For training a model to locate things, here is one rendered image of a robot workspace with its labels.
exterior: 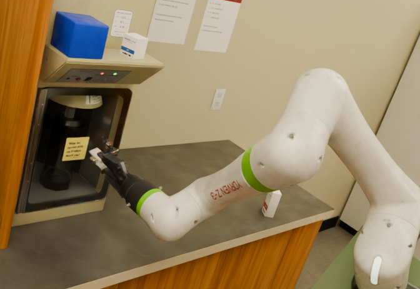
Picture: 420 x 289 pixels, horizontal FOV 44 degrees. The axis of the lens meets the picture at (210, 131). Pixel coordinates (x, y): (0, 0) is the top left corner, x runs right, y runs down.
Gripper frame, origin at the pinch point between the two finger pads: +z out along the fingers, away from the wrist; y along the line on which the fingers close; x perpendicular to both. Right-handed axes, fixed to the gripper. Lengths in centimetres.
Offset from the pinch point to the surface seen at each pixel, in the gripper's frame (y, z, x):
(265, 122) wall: -67, 48, -130
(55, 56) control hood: 37.2, -0.6, 8.7
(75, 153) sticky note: 2.0, 4.3, 5.3
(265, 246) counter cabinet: -60, -22, -57
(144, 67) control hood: 28.2, -5.6, -14.6
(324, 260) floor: -193, 20, -177
